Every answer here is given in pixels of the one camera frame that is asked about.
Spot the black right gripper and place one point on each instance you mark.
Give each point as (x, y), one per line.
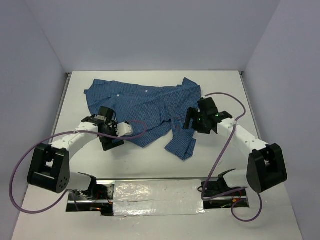
(193, 113)

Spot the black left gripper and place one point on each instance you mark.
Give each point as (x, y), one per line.
(107, 143)

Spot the blue plaid long sleeve shirt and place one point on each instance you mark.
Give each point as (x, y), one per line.
(150, 109)

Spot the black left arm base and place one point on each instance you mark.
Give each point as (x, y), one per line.
(101, 200)

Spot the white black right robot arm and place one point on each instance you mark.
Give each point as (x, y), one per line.
(223, 124)

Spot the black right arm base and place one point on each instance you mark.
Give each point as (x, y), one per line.
(224, 202)

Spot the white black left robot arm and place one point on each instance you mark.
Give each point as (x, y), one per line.
(50, 164)

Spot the silver tape covered panel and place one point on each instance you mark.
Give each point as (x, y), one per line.
(157, 198)

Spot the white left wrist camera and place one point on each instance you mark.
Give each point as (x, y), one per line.
(124, 129)

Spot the aluminium table edge rail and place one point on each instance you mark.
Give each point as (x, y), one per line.
(257, 125)

